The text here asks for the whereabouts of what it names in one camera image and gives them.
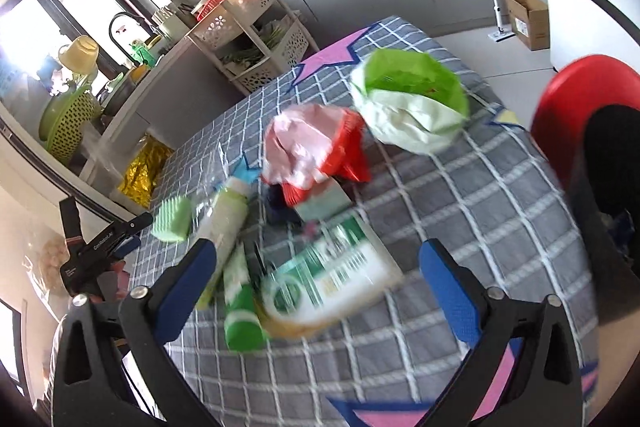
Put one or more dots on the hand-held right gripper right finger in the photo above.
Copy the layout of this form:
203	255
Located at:
450	292

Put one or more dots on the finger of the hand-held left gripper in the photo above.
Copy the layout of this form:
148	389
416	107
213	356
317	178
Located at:
130	245
135	224

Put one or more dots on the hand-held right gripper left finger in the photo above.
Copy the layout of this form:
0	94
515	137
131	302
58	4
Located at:
182	292

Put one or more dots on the green foam fruit net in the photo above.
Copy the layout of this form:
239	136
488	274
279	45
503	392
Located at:
172	219

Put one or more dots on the small green white bottle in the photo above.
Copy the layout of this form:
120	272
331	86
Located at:
245	327

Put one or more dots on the clear plastic bag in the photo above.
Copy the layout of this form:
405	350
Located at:
207	197

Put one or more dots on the slim white plastic bottle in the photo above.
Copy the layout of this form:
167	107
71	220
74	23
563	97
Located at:
230	217

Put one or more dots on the green and white plastic bag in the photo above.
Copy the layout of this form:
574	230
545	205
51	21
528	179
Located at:
415	117

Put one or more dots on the pink and red plastic bag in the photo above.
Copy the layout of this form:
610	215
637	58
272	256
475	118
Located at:
300	142

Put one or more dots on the black round waste bin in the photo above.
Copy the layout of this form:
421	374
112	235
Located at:
610	157

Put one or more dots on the gold foil bag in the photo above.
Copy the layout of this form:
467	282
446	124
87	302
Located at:
142	172

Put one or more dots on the green plastic colander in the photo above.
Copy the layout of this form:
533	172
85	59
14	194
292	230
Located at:
70	127

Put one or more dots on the green dish soap bottle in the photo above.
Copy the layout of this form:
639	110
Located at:
141	54

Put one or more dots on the yellow plastic basket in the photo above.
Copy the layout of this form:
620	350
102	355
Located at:
80	54

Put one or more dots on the black kitchen faucet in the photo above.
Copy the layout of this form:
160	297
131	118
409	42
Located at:
111	34

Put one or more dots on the cream plastic storage trolley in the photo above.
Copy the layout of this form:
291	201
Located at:
220	27

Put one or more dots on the dark framed window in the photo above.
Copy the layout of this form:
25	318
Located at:
75	7

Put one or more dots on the red round plastic stool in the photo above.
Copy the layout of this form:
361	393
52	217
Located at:
575	92

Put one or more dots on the open cardboard box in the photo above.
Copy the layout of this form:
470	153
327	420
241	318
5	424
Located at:
532	24

